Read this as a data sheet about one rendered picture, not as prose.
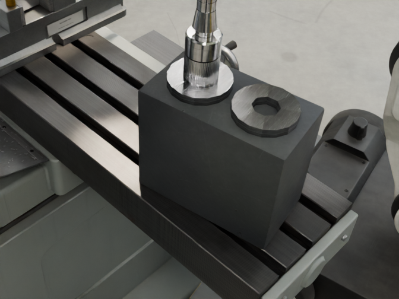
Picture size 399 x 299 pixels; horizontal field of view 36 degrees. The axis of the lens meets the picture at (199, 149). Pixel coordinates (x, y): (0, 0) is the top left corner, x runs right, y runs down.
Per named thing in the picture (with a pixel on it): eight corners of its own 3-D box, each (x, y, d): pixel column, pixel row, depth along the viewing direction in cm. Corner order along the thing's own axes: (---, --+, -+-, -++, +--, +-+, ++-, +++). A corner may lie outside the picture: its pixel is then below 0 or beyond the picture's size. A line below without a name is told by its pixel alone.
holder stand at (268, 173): (181, 139, 101) (187, 38, 87) (300, 198, 94) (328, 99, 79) (138, 183, 94) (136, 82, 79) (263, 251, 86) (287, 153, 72)
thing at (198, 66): (221, 69, 82) (225, 32, 78) (214, 90, 79) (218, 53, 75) (187, 63, 83) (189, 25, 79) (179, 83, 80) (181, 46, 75)
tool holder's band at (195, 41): (225, 32, 78) (225, 25, 77) (218, 53, 75) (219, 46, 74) (189, 25, 79) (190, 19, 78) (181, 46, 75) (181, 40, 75)
